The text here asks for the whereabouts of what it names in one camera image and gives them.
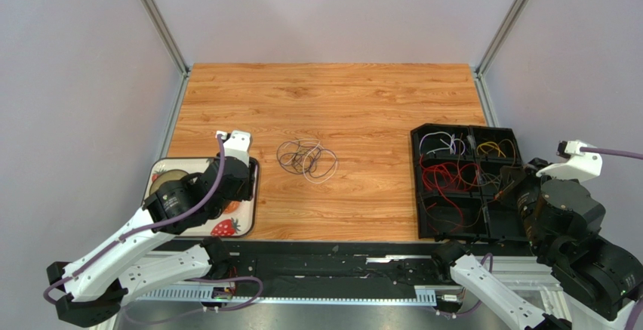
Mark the strawberry print white tray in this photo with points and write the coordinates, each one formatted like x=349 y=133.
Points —
x=234 y=225

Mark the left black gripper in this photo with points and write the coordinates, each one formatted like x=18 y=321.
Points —
x=248 y=191

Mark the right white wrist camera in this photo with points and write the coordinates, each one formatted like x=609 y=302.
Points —
x=577 y=161

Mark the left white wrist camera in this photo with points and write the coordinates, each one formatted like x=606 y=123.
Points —
x=236 y=144

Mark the cream enamel bowl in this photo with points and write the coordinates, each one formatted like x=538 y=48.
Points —
x=159 y=178

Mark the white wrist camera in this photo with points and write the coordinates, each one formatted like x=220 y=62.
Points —
x=236 y=144
x=577 y=161

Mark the black compartment organizer bin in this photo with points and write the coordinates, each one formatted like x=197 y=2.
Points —
x=456 y=177

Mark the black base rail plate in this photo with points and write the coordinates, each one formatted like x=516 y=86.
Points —
x=332 y=270

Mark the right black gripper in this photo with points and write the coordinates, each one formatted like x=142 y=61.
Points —
x=515 y=186

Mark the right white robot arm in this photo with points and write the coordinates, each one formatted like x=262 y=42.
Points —
x=601 y=280

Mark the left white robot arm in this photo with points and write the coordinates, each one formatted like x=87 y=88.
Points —
x=92 y=289

